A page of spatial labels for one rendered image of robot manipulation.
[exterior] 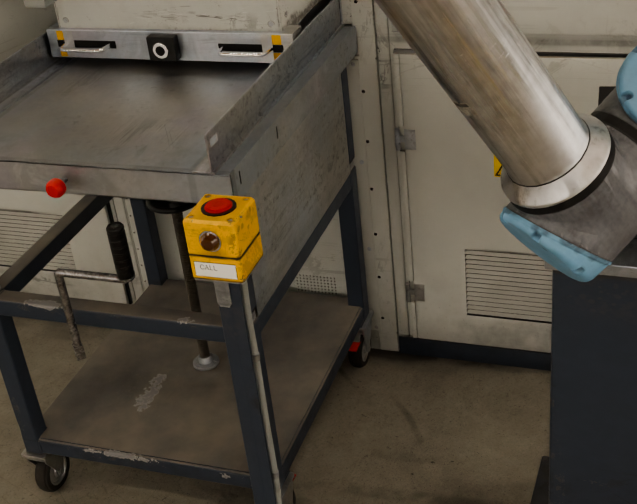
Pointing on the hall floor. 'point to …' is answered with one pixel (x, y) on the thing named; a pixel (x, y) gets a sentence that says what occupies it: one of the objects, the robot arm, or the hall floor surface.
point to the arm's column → (602, 391)
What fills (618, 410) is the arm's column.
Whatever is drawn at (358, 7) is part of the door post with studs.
